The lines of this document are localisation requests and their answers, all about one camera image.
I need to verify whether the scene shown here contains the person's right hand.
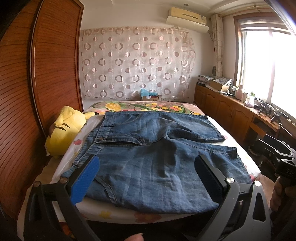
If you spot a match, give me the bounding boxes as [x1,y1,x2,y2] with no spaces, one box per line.
[270,177,285,211]

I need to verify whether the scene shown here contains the wooden side cabinet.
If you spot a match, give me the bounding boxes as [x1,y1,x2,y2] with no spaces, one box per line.
[194,84,278,147]

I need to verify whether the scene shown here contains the cardboard box with blue item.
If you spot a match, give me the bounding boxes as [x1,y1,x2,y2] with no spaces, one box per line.
[140,88,159,101]

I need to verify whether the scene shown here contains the white wall air conditioner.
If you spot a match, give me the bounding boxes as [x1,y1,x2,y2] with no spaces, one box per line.
[166,7,209,33]

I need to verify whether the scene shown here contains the yellow plush toy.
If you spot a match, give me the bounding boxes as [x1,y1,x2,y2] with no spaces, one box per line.
[45,106,95,158]

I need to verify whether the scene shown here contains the window with wooden frame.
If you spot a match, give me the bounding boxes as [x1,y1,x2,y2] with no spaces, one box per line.
[234,13,295,118]

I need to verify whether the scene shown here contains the floral pink blanket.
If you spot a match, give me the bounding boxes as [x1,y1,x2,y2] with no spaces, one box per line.
[84,101,205,115]

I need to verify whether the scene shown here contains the pink ceramic bottle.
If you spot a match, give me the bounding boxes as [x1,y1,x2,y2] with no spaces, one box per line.
[235,84,243,101]

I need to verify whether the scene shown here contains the window side curtain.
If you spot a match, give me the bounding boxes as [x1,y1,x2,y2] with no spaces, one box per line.
[211,14,224,78]

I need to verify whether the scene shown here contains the blue denim jeans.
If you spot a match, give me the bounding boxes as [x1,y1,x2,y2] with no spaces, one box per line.
[63,111,252,214]

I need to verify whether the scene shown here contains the wooden slatted wardrobe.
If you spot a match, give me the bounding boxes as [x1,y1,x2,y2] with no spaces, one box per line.
[1,1,84,220]

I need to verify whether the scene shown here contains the cardboard box on cabinet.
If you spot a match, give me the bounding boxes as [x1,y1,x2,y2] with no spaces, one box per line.
[209,79,232,92]

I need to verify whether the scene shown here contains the circle patterned sheer curtain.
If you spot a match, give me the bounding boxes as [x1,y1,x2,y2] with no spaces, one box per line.
[80,27,196,101]

